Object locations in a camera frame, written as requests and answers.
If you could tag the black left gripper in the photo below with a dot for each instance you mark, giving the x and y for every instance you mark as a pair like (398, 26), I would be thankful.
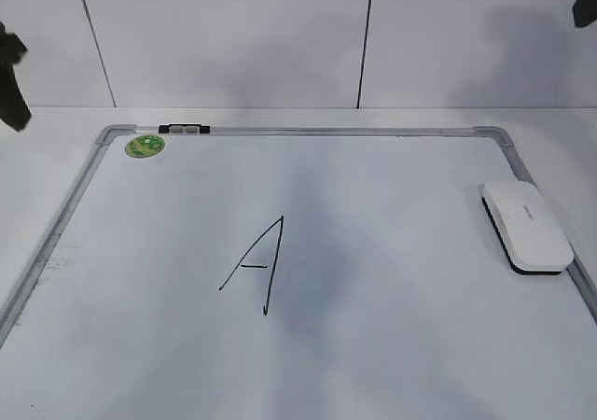
(14, 111)

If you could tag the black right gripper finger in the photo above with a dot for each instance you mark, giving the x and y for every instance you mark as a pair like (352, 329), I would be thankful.
(584, 13)

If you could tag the white board eraser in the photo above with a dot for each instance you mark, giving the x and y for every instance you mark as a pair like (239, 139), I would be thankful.
(532, 236)

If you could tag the round green magnet sticker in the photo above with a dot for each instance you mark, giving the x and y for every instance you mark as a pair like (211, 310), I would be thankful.
(145, 146)

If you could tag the black pen clip holder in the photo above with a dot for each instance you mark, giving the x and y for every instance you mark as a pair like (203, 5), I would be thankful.
(174, 128)

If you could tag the white board with grey frame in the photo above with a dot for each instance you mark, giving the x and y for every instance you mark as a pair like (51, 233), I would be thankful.
(293, 274)

